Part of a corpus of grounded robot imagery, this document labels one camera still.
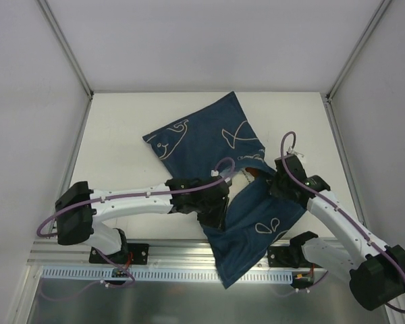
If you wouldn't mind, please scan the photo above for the aluminium frame post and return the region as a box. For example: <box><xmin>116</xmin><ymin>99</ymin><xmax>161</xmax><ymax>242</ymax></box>
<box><xmin>325</xmin><ymin>0</ymin><xmax>394</xmax><ymax>101</ymax></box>
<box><xmin>36</xmin><ymin>0</ymin><xmax>95</xmax><ymax>99</ymax></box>

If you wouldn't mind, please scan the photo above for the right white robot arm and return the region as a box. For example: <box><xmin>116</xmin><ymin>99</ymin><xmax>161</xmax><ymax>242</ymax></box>
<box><xmin>270</xmin><ymin>155</ymin><xmax>405</xmax><ymax>311</ymax></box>

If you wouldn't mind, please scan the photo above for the blue whale pillowcase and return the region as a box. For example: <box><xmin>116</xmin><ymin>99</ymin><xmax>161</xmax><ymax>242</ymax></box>
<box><xmin>143</xmin><ymin>92</ymin><xmax>305</xmax><ymax>288</ymax></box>

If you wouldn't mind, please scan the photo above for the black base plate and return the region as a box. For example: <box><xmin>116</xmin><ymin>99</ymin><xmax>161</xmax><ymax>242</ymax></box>
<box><xmin>88</xmin><ymin>243</ymin><xmax>150</xmax><ymax>265</ymax></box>
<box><xmin>267</xmin><ymin>246</ymin><xmax>321</xmax><ymax>269</ymax></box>

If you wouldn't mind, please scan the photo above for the left aluminium frame post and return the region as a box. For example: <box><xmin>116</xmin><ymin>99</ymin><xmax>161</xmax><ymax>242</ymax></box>
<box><xmin>36</xmin><ymin>0</ymin><xmax>95</xmax><ymax>99</ymax></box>

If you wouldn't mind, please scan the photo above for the white slotted cable duct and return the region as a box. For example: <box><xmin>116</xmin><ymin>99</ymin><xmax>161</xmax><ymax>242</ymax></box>
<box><xmin>41</xmin><ymin>266</ymin><xmax>293</xmax><ymax>285</ymax></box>

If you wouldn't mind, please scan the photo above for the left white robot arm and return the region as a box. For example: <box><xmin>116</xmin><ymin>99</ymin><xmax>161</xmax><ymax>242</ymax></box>
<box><xmin>55</xmin><ymin>175</ymin><xmax>232</xmax><ymax>263</ymax></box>

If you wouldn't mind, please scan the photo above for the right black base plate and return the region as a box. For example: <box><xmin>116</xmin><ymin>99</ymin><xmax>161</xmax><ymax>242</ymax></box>
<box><xmin>267</xmin><ymin>246</ymin><xmax>321</xmax><ymax>269</ymax></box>

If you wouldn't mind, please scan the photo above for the cream white pillow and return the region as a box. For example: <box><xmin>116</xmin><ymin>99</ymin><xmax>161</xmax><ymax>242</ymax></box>
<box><xmin>228</xmin><ymin>167</ymin><xmax>259</xmax><ymax>206</ymax></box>

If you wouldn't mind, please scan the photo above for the right aluminium frame post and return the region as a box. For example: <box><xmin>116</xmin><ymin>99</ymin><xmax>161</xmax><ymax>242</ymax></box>
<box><xmin>325</xmin><ymin>0</ymin><xmax>394</xmax><ymax>101</ymax></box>

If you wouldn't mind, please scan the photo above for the aluminium mounting rail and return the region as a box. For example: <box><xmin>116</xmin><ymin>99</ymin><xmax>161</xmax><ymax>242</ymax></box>
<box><xmin>26</xmin><ymin>238</ymin><xmax>338</xmax><ymax>271</ymax></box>

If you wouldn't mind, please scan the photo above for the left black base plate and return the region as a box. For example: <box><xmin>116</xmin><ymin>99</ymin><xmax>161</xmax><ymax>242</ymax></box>
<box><xmin>88</xmin><ymin>243</ymin><xmax>150</xmax><ymax>265</ymax></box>

